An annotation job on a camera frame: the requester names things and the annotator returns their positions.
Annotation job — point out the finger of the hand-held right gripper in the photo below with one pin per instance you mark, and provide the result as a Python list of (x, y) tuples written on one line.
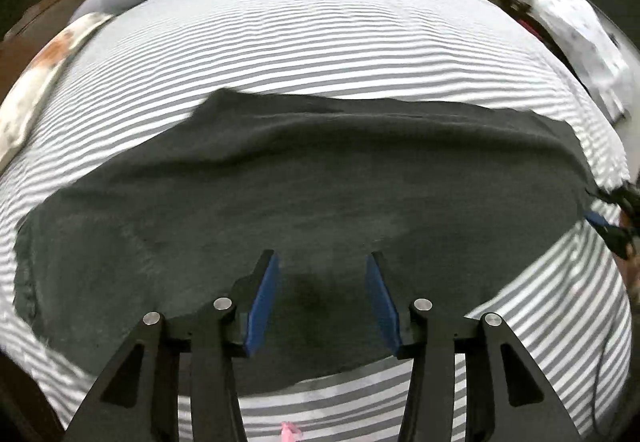
[(622, 198), (612, 234)]

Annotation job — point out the carved dark wooden headboard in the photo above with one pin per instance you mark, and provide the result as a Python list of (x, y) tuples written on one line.
[(35, 21)]

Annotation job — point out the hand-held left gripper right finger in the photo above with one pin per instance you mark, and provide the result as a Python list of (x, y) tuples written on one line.
[(382, 302)]

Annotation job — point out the grey white striped bed sheet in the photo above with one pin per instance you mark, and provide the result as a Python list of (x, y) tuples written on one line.
[(325, 36)]

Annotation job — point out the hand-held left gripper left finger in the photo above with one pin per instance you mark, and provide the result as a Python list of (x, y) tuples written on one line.
[(262, 302)]

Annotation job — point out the floral print pillow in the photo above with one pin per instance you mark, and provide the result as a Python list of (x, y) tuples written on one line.
[(30, 86)]

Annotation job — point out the white patterned cloth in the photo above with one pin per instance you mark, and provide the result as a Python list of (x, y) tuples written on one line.
[(585, 46)]

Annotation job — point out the dark grey denim pants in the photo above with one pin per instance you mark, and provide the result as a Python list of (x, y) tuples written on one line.
[(300, 182)]

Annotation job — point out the small pink object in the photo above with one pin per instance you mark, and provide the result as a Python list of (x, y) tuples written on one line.
[(291, 432)]

